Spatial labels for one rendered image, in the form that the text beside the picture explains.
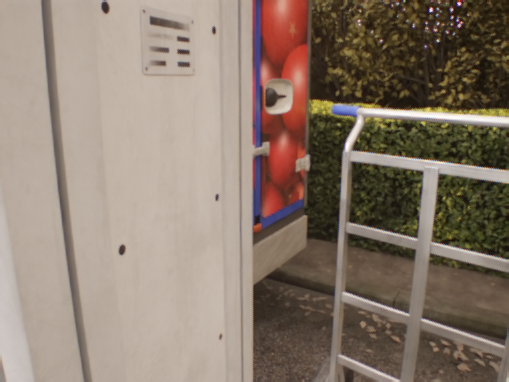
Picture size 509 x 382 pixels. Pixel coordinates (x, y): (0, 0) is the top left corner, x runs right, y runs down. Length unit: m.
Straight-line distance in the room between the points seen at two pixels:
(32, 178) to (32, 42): 0.07
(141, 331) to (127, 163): 0.14
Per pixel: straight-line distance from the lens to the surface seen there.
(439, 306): 2.70
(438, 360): 2.39
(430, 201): 1.29
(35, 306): 0.27
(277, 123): 2.20
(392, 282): 2.92
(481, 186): 3.03
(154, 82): 0.35
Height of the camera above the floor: 1.31
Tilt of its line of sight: 14 degrees down
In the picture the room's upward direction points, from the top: straight up
